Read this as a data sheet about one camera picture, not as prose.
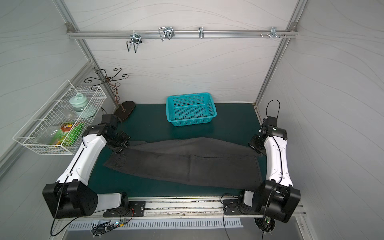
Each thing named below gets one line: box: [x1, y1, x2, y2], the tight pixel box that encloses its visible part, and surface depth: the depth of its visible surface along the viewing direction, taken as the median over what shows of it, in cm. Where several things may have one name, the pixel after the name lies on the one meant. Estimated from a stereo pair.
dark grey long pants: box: [104, 137, 262, 190], surface depth 88 cm
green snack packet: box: [51, 122, 85, 147], surface depth 63 cm
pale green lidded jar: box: [69, 92, 88, 112], surface depth 68 cm
